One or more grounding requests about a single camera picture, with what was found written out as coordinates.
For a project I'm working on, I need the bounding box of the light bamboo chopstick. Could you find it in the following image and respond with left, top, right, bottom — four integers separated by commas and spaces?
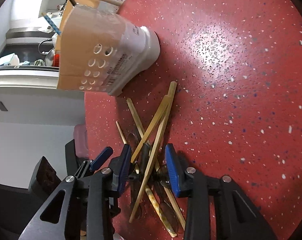
129, 96, 173, 223

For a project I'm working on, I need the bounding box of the thin short bamboo chopstick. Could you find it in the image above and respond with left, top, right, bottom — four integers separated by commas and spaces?
116, 121, 127, 144

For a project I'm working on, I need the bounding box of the pink plastic stool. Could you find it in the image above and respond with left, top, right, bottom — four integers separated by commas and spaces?
73, 124, 89, 158

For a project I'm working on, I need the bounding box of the dark transparent plastic spoon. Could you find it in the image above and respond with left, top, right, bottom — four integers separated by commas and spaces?
155, 165, 179, 233

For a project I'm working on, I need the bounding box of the patterned bamboo chopstick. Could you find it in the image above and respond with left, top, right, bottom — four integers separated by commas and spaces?
134, 163, 178, 238

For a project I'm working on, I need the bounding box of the bamboo chopstick long diagonal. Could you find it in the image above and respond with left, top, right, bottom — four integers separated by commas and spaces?
127, 98, 186, 230

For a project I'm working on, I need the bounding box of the bamboo chopstick upper crossing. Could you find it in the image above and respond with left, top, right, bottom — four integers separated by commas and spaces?
131, 81, 177, 163

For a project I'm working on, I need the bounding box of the beige plastic utensil holder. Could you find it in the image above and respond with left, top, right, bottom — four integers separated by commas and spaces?
57, 5, 160, 96

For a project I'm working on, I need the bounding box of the red plastic basket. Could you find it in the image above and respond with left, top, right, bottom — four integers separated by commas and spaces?
52, 54, 60, 67

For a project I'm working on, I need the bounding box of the metal bowl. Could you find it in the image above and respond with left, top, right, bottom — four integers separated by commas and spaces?
44, 48, 55, 67

